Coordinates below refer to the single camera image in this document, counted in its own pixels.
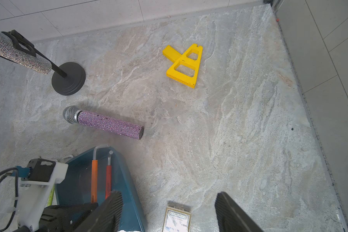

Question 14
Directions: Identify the red sleeved hex key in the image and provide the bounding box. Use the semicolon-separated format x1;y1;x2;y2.
105;150;113;199

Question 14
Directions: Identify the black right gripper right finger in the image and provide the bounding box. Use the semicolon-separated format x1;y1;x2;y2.
215;192;263;232

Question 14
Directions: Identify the green sleeved hex key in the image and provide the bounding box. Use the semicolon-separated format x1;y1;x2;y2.
46;185;55;207

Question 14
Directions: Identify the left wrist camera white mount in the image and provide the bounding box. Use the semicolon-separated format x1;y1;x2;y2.
16;158;68;232

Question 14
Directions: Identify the silver microphone on black stand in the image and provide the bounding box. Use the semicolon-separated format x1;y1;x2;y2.
0;30;86;96

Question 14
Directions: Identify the yellow plastic triangle bracket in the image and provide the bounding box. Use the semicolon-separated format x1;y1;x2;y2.
162;43;203;89

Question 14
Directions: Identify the teal plastic storage tray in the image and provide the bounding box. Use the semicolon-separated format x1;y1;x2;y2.
55;147;148;232

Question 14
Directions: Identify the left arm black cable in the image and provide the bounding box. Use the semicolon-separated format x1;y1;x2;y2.
0;167;20;232

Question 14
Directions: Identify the small framed card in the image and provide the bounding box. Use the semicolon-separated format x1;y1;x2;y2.
161;201;191;232

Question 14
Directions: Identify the purple glitter microphone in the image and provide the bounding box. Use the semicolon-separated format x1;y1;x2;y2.
62;105;144;140

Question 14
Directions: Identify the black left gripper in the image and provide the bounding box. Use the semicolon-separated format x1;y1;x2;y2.
13;202;99;232

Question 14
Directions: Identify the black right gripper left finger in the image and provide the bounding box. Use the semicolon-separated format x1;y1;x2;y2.
74;190;123;232

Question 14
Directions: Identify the orange sleeved hex key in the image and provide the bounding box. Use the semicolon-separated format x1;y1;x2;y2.
91;145;109;203

